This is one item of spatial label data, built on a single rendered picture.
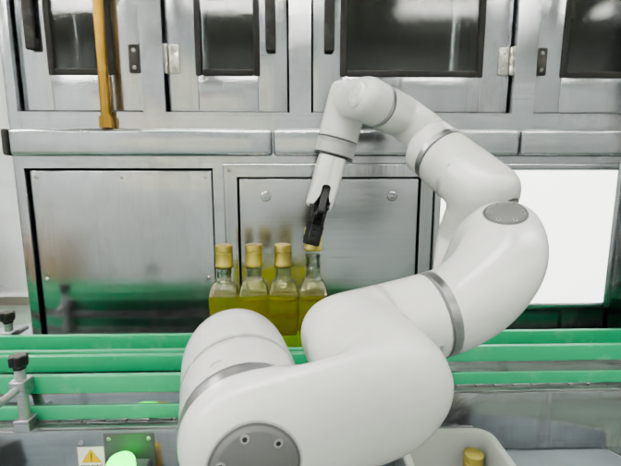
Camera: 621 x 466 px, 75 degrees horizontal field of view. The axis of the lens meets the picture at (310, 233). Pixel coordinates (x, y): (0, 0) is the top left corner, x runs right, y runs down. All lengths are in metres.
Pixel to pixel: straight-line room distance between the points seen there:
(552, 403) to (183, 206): 0.87
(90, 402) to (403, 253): 0.68
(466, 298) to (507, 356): 0.53
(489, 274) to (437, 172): 0.21
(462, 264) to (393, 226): 0.54
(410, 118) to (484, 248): 0.38
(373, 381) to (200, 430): 0.11
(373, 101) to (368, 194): 0.30
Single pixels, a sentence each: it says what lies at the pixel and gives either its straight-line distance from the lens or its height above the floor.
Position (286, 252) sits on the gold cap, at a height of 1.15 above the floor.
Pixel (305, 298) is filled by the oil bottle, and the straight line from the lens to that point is 0.79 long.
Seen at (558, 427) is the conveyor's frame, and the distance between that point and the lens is 1.02.
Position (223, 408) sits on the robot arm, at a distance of 0.28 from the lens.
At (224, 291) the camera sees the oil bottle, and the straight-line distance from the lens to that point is 0.80.
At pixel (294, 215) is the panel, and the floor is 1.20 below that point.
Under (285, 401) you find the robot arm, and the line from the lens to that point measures 0.28.
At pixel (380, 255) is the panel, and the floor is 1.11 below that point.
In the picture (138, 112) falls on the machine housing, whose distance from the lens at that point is 1.01.
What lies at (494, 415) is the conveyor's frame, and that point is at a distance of 0.95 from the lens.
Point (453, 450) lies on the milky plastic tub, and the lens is 0.87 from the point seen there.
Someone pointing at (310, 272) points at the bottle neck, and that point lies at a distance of 0.79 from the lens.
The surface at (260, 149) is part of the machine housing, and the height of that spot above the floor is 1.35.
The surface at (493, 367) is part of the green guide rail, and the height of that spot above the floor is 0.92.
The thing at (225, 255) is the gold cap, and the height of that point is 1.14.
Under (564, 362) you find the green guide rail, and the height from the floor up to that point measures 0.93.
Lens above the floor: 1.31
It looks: 9 degrees down
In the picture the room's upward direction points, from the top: straight up
